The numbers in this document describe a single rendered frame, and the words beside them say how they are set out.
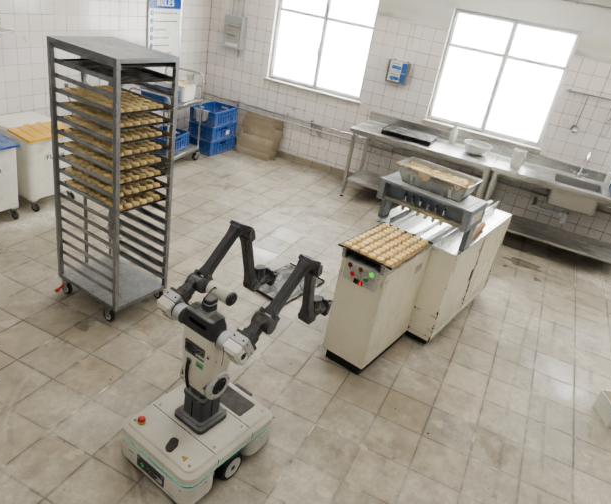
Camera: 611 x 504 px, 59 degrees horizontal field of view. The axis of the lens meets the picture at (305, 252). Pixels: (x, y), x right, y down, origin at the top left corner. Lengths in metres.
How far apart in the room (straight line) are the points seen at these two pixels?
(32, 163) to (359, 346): 3.42
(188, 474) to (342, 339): 1.50
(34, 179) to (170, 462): 3.46
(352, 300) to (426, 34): 4.25
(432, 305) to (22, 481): 2.81
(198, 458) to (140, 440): 0.31
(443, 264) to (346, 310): 0.81
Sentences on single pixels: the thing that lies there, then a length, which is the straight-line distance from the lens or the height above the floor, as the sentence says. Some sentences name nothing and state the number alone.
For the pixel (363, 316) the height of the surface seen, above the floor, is 0.48.
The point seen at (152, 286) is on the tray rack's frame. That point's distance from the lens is 4.24.
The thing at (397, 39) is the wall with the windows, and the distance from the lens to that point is 7.20.
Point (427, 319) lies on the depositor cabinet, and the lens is 4.22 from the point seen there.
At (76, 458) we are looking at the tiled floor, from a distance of 3.23.
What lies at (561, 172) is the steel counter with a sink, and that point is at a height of 0.88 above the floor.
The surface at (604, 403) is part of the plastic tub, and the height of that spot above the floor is 0.11.
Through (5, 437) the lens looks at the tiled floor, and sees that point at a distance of 3.40.
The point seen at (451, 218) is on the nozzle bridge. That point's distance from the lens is 3.98.
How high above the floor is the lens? 2.40
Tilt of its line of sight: 27 degrees down
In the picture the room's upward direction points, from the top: 11 degrees clockwise
